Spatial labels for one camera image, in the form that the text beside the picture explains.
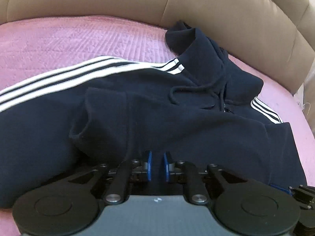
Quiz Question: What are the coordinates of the navy hoodie with white stripes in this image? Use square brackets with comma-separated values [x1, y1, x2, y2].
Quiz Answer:
[1, 22, 306, 208]

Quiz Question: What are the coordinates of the pink quilted bedspread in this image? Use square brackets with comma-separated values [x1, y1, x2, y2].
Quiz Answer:
[1, 17, 314, 235]

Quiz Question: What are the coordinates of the beige leather headboard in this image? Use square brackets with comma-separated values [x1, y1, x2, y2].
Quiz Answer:
[1, 0, 314, 98]

